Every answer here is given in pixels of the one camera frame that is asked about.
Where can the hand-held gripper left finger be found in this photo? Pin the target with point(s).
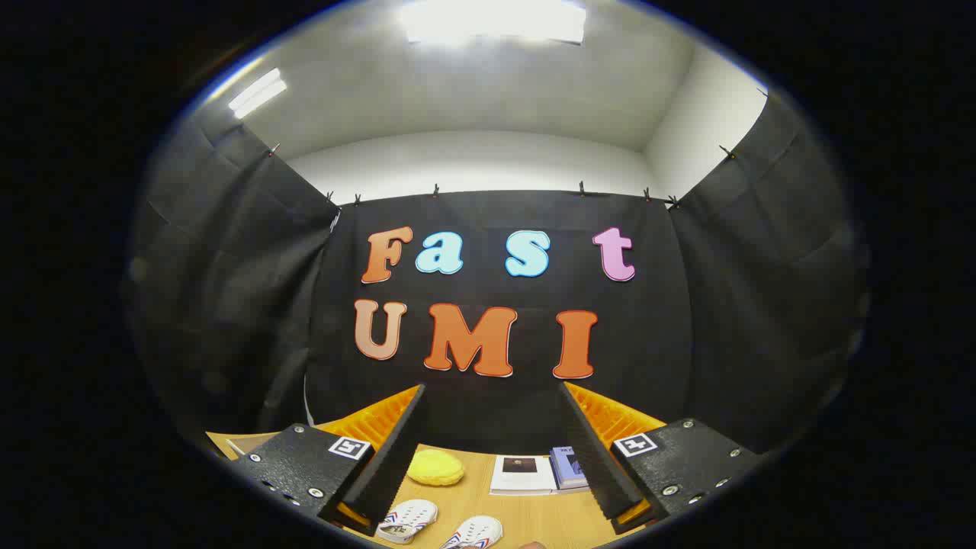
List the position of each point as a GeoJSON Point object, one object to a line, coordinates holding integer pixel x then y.
{"type": "Point", "coordinates": [396, 457]}

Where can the blue book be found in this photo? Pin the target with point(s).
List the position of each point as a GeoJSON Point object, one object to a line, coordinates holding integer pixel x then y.
{"type": "Point", "coordinates": [564, 467]}

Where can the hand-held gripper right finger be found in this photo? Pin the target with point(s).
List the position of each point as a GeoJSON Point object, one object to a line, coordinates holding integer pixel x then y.
{"type": "Point", "coordinates": [595, 457]}

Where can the long ceiling light tube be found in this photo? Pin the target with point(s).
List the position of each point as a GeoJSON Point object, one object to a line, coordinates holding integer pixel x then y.
{"type": "Point", "coordinates": [258, 93]}

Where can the white canvas shoe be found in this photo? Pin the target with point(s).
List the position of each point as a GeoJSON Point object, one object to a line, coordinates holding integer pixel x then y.
{"type": "Point", "coordinates": [476, 530]}
{"type": "Point", "coordinates": [412, 515]}

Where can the white book dark cover photo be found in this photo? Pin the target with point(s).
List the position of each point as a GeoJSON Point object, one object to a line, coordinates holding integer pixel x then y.
{"type": "Point", "coordinates": [526, 480]}

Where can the black backdrop cloth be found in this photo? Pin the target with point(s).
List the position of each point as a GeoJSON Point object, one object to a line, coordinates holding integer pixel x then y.
{"type": "Point", "coordinates": [671, 320]}

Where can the large ceiling light panel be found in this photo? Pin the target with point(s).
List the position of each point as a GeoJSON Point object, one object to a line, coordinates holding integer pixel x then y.
{"type": "Point", "coordinates": [496, 19]}

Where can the yellow plush toy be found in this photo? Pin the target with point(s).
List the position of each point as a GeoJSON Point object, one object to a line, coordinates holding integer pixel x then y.
{"type": "Point", "coordinates": [435, 467]}

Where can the row of cloth clips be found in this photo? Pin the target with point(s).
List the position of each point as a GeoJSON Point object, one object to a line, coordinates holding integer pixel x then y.
{"type": "Point", "coordinates": [582, 188]}

